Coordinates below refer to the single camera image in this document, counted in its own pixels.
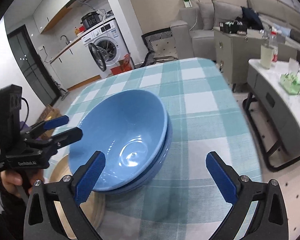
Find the beige round plate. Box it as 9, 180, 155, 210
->
49, 154, 106, 239

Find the blue bowl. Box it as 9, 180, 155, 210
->
102, 116, 173, 195
68, 89, 168, 192

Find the white kitchen cabinet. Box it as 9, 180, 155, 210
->
51, 42, 101, 89

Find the person's left hand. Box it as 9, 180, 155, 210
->
0, 170, 44, 198

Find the brown cardboard box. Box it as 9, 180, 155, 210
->
36, 105, 62, 139

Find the teal plaid tablecloth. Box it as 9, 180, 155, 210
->
67, 58, 261, 239

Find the red cardboard box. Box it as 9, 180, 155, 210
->
111, 54, 133, 75

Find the white marble coffee table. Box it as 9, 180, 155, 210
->
242, 59, 300, 172

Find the white washing machine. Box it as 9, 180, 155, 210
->
81, 17, 129, 79

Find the green tissue pack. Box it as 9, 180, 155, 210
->
279, 73, 300, 95

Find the black pressure cooker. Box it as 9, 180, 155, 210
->
81, 11, 101, 30

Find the grey storage cabinet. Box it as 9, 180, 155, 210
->
213, 26, 298, 92

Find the beige tumbler cup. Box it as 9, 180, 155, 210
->
260, 44, 274, 69

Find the black patterned playpen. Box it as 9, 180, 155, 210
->
140, 28, 178, 67

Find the clear plastic bottle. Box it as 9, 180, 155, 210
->
269, 31, 279, 63

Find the grey sofa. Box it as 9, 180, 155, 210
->
170, 0, 300, 61

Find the black tray on cabinet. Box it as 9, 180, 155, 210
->
219, 20, 247, 35

